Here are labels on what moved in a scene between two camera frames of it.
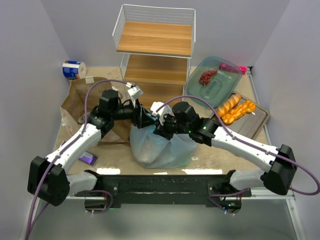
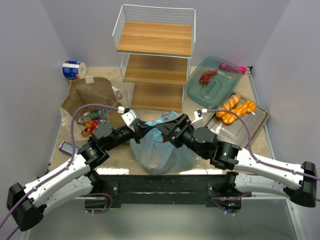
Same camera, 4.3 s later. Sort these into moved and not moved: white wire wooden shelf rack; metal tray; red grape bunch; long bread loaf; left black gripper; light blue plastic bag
Moved: light blue plastic bag; left black gripper
Not moved: white wire wooden shelf rack; metal tray; red grape bunch; long bread loaf
